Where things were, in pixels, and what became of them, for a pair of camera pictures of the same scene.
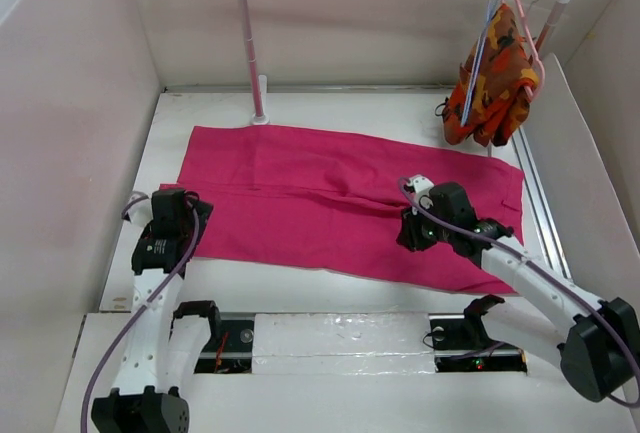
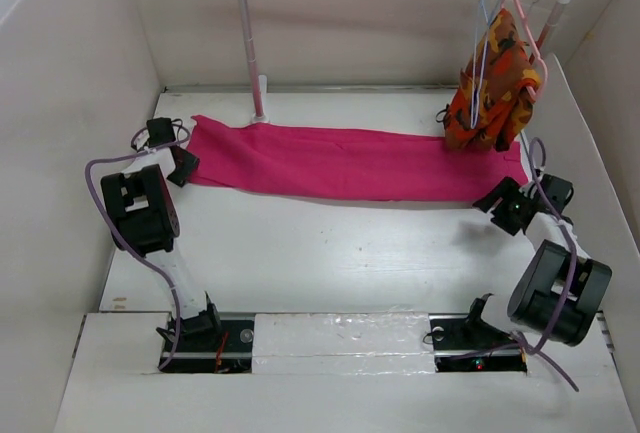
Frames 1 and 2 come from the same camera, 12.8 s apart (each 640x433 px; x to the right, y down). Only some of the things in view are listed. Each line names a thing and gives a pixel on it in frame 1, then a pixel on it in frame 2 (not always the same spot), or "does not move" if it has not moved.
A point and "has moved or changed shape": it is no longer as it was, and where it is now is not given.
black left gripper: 204,213 → 192,163
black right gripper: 408,235 → 507,188
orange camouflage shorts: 490,99 does not move
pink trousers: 331,201 has moved or changed shape
